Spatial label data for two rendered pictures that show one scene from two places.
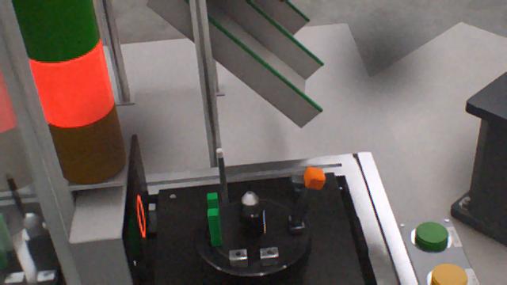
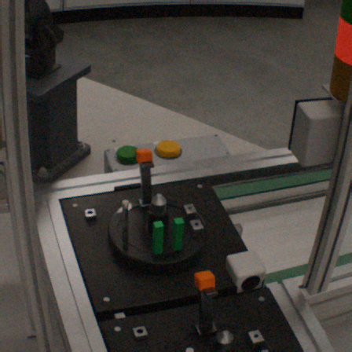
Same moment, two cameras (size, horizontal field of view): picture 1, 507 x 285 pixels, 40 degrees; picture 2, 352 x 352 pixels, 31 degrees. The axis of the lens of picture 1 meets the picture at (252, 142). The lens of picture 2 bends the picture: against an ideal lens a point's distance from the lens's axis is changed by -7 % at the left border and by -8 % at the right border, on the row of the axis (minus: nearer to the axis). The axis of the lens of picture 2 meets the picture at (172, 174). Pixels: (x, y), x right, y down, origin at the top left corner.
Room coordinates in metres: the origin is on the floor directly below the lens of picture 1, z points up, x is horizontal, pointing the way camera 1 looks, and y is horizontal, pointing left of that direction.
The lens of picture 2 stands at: (0.81, 0.68, 1.62)
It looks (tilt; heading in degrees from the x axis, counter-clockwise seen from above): 37 degrees down; 252
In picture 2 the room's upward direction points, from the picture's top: 4 degrees clockwise
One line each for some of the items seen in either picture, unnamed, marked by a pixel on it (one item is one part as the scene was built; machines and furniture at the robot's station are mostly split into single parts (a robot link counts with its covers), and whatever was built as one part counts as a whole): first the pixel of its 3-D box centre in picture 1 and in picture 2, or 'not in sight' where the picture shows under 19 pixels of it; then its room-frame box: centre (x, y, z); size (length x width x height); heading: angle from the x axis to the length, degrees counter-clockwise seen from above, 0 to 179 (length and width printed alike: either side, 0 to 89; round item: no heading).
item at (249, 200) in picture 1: (250, 201); (159, 202); (0.60, 0.01, 1.04); 0.02 x 0.02 x 0.03
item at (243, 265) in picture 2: not in sight; (244, 272); (0.50, 0.10, 0.97); 0.05 x 0.05 x 0.04; 2
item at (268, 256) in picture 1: (269, 256); (189, 212); (0.55, -0.01, 1.00); 0.02 x 0.01 x 0.02; 92
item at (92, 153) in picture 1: (86, 136); (350, 75); (0.41, 0.12, 1.28); 0.05 x 0.05 x 0.05
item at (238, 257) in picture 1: (238, 258); (196, 228); (0.55, 0.03, 1.00); 0.02 x 0.01 x 0.02; 92
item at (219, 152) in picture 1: (223, 176); (125, 226); (0.66, 0.04, 1.03); 0.01 x 0.01 x 0.08; 2
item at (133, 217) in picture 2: (253, 237); (157, 233); (0.60, 0.01, 0.98); 0.14 x 0.14 x 0.02
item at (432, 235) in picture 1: (431, 237); (128, 156); (0.60, -0.21, 0.96); 0.04 x 0.04 x 0.02
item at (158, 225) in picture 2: (214, 211); (157, 237); (0.62, 0.05, 1.01); 0.01 x 0.01 x 0.05; 2
